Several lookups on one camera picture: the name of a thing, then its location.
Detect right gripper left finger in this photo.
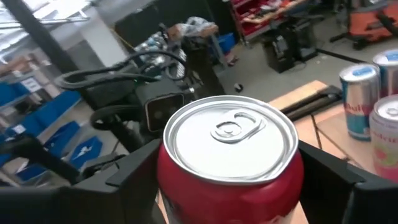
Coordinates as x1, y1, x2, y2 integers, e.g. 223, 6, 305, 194
0, 138, 165, 224

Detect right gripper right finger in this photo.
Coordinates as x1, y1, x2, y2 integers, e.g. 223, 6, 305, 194
298, 140, 398, 224

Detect white red Spindrift can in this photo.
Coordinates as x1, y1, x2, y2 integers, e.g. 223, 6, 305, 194
369, 95, 398, 184

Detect blue silver Red Bull can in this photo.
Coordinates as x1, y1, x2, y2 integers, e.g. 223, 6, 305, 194
338, 63, 382, 141

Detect red soda can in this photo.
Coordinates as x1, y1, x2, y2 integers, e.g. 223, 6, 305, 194
156, 95, 305, 224

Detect blue bin with white parts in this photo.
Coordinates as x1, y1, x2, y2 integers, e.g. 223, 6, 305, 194
68, 135, 104, 170

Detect blue storage bin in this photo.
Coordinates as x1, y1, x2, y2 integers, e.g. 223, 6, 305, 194
30, 90, 82, 128
46, 121, 81, 156
217, 32, 237, 54

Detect person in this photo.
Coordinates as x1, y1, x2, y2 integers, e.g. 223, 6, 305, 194
133, 16, 220, 82

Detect red storage bin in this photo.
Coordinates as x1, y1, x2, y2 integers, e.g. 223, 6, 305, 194
229, 0, 280, 37

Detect black wheeled cart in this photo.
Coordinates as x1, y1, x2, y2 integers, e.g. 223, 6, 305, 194
262, 18, 318, 74

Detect orange shop vacuum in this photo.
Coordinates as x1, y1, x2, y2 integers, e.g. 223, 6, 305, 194
329, 0, 398, 50

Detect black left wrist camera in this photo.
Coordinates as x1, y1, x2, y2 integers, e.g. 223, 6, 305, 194
144, 92, 187, 133

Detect wooden shelf black metal frame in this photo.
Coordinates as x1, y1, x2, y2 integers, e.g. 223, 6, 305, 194
294, 105, 398, 187

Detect black aluminium rig frame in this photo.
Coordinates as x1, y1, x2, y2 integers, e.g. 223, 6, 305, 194
0, 0, 343, 184

